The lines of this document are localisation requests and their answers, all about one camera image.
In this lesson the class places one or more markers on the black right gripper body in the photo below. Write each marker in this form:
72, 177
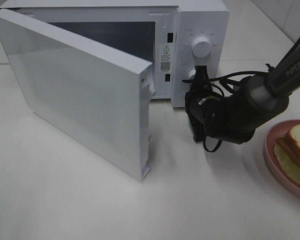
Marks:
198, 106

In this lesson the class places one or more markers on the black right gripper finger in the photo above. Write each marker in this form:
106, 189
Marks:
201, 75

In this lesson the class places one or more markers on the pink round plate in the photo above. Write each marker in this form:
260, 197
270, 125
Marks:
271, 155

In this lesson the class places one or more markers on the white microwave door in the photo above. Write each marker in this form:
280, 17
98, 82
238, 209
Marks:
95, 93

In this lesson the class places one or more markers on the white bread sandwich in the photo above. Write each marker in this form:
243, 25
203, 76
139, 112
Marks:
289, 159

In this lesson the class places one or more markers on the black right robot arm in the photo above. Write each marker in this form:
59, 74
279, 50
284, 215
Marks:
258, 98

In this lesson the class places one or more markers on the lower white timer knob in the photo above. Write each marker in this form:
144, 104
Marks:
191, 76

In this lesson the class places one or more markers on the upper white power knob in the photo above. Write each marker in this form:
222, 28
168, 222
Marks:
201, 46

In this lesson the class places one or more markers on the white microwave oven body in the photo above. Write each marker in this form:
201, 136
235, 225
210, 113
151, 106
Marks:
136, 28

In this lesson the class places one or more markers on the white warning label sticker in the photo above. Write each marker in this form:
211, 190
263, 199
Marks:
166, 57

